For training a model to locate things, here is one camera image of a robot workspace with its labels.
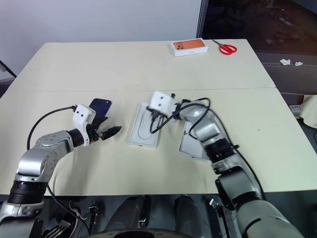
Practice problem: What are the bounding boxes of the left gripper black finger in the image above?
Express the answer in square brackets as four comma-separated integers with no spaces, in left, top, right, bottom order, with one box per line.
[98,125,123,140]
[95,115,110,127]

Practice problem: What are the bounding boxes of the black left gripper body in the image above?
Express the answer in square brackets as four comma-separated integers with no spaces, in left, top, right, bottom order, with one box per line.
[86,116,106,145]

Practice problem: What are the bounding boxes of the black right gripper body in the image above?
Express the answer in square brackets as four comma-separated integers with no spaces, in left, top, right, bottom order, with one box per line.
[146,106,167,119]

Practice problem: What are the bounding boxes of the dark blue smartphone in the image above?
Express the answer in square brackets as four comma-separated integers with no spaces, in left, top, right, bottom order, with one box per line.
[88,98,112,119]

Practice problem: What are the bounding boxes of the white phone box base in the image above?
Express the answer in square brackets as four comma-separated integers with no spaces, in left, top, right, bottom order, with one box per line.
[127,101,164,151]

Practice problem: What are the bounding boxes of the white phone box lid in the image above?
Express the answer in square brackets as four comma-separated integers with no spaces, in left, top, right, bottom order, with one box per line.
[178,120,211,162]

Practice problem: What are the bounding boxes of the white box with orange phone print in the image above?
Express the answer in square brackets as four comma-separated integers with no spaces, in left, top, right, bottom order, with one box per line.
[170,38,210,58]

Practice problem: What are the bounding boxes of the dark rounded shape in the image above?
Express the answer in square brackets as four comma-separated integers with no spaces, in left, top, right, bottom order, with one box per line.
[106,195,152,229]
[173,194,207,228]

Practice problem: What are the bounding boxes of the black slanted rod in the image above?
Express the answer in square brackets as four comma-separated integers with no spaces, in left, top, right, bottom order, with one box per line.
[0,59,17,79]

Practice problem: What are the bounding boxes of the white power strip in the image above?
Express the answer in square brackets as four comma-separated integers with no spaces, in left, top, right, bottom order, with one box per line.
[289,104,303,115]

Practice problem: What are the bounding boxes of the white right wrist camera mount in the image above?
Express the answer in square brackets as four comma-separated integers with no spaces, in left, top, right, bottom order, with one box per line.
[148,91,177,117]

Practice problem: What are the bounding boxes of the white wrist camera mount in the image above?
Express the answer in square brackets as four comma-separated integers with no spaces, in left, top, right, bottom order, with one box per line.
[71,104,97,147]
[148,91,177,117]

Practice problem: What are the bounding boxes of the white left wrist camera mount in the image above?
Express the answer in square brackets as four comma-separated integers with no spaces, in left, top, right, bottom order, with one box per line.
[71,104,97,147]

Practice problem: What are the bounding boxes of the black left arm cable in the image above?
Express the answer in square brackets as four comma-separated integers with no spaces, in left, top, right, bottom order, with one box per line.
[26,105,92,235]

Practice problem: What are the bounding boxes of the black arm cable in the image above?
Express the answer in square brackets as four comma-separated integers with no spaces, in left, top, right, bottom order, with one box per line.
[149,97,266,200]
[26,105,92,235]

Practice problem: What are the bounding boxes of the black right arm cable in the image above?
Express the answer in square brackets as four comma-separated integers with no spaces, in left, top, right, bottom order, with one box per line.
[149,97,266,200]

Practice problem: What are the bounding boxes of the red handled scissors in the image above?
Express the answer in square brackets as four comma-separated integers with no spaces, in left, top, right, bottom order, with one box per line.
[211,39,238,56]

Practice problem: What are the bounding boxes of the grey window frame post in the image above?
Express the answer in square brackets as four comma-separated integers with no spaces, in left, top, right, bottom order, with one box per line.
[195,0,210,39]

